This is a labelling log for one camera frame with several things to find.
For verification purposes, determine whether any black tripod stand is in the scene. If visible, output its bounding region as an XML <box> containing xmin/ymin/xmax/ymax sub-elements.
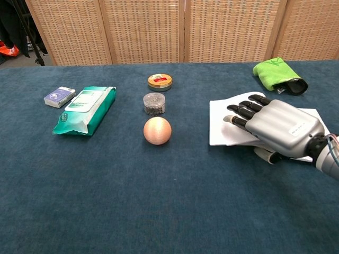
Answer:
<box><xmin>10</xmin><ymin>0</ymin><xmax>48</xmax><ymax>67</ymax></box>

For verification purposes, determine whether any copper pink ball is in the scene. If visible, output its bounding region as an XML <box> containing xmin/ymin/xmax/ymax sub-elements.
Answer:
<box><xmin>143</xmin><ymin>116</ymin><xmax>173</xmax><ymax>146</ymax></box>

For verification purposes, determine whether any orange object on floor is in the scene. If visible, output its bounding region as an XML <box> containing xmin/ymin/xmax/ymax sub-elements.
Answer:
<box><xmin>0</xmin><ymin>41</ymin><xmax>21</xmax><ymax>57</ymax></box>

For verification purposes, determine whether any black pouch under cloth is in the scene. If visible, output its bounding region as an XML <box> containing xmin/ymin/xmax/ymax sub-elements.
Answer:
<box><xmin>272</xmin><ymin>78</ymin><xmax>309</xmax><ymax>96</ymax></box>

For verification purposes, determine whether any woven folding screen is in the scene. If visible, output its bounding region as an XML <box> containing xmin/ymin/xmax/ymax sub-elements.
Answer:
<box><xmin>25</xmin><ymin>0</ymin><xmax>339</xmax><ymax>66</ymax></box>

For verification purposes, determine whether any green wet wipes pack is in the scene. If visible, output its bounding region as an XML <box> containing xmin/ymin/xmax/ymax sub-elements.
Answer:
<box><xmin>52</xmin><ymin>85</ymin><xmax>117</xmax><ymax>137</ymax></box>

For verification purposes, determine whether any green folded cloth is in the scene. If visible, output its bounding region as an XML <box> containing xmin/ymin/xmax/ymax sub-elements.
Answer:
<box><xmin>252</xmin><ymin>57</ymin><xmax>302</xmax><ymax>91</ymax></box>

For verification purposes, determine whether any white notebook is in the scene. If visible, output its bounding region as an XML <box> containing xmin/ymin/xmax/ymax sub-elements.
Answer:
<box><xmin>209</xmin><ymin>91</ymin><xmax>332</xmax><ymax>163</ymax></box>

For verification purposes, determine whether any small blue card box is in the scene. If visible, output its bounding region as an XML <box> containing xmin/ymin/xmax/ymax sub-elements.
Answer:
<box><xmin>43</xmin><ymin>86</ymin><xmax>76</xmax><ymax>108</ymax></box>

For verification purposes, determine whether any clear jar of dark beads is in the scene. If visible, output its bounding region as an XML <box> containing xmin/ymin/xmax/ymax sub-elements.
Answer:
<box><xmin>142</xmin><ymin>92</ymin><xmax>166</xmax><ymax>116</ymax></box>

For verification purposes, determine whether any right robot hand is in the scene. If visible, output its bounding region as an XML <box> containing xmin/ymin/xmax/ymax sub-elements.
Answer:
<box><xmin>222</xmin><ymin>94</ymin><xmax>326</xmax><ymax>165</ymax></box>

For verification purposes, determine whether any dark blue table mat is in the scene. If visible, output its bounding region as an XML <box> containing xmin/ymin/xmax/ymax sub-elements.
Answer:
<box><xmin>0</xmin><ymin>60</ymin><xmax>339</xmax><ymax>254</ymax></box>

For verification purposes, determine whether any round orange-lidded tin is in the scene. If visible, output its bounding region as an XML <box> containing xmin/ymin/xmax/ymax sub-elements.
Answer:
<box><xmin>147</xmin><ymin>73</ymin><xmax>173</xmax><ymax>93</ymax></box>

